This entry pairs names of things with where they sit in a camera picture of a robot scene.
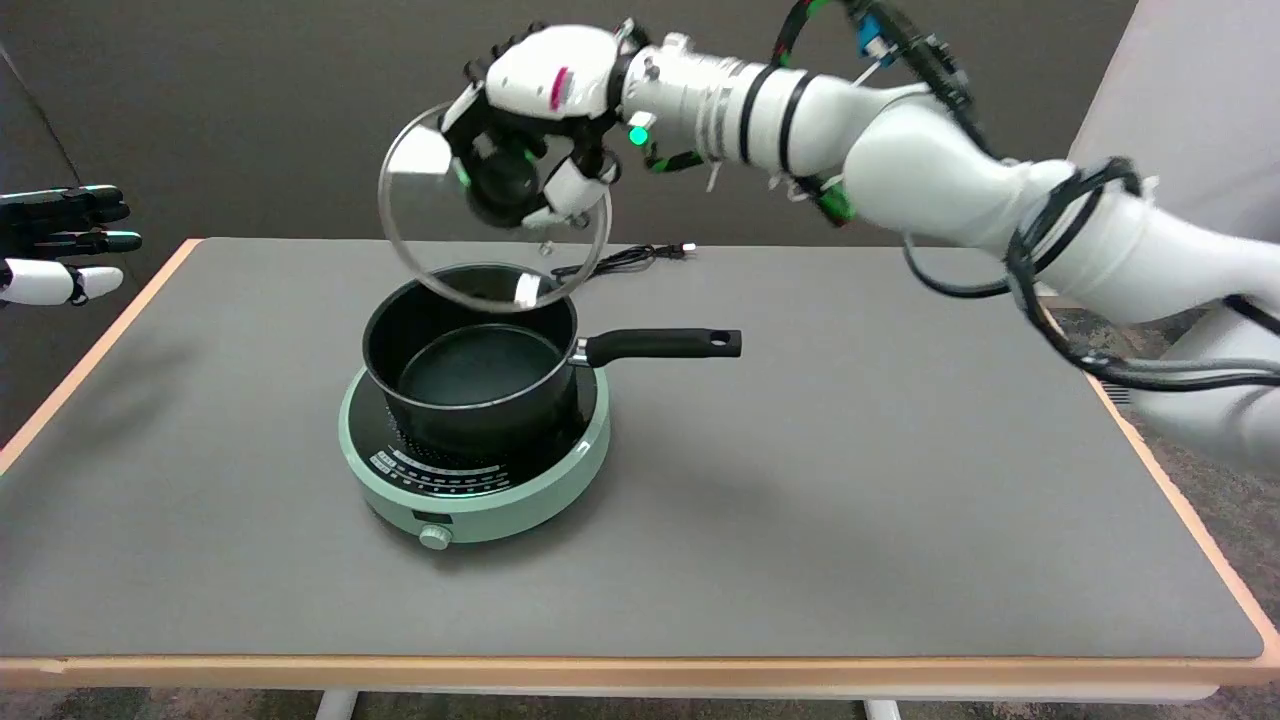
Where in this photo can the green induction cooker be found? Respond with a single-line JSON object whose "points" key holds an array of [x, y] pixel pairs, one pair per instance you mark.
{"points": [[475, 480]]}

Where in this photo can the grey table mat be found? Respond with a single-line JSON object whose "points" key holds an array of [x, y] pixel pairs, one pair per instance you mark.
{"points": [[620, 450]]}

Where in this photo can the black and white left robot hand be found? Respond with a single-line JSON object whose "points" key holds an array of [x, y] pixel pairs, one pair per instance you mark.
{"points": [[60, 240]]}

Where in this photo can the glass pot lid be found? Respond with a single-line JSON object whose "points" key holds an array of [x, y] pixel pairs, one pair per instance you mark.
{"points": [[430, 215]]}

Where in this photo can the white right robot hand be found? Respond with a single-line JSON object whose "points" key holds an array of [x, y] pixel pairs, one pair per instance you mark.
{"points": [[545, 75]]}

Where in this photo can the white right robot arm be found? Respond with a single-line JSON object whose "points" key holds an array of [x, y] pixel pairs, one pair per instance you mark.
{"points": [[1000, 190]]}

